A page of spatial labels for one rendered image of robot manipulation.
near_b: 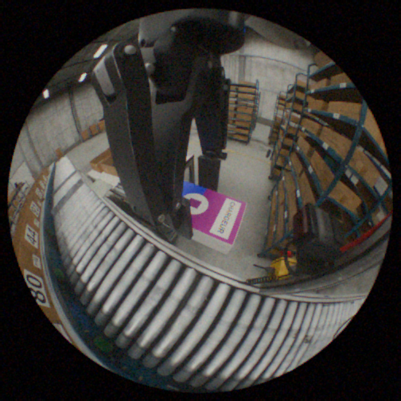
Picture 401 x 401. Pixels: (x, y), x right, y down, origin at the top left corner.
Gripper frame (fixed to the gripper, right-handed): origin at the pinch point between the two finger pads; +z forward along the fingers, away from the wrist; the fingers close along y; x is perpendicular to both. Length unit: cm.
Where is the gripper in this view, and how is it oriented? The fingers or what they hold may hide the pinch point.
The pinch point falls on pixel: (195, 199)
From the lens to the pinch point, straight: 15.3
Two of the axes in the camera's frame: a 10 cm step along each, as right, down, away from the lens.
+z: 0.0, 6.6, 7.5
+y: -4.6, 6.7, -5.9
